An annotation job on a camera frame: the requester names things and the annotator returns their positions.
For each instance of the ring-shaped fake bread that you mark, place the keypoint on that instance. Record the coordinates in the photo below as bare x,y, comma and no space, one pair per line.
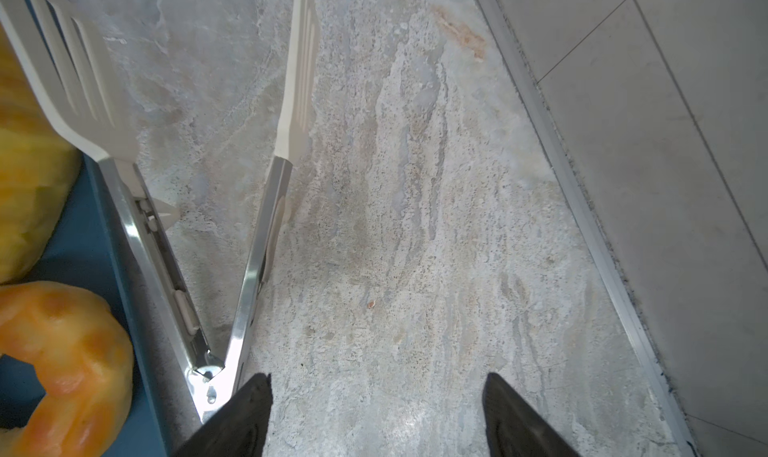
84,360

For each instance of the teal tray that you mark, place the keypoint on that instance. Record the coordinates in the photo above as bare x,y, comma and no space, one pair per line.
90,265

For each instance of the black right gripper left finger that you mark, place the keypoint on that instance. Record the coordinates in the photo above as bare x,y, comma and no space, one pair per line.
239,428

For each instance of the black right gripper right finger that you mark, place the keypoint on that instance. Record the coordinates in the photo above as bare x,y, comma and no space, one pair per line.
514,428

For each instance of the yellow striped fake croissant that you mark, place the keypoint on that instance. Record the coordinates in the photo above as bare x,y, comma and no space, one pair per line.
38,171

